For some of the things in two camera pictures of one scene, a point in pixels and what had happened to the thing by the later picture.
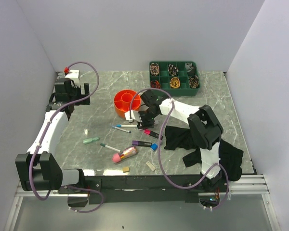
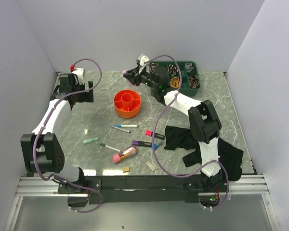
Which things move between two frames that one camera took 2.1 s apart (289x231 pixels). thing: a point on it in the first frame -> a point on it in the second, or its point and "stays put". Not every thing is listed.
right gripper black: x=144 y=124 -> x=134 y=76
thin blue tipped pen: x=122 y=129 stays put
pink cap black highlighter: x=152 y=133 stays put
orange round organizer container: x=123 y=99 stays put
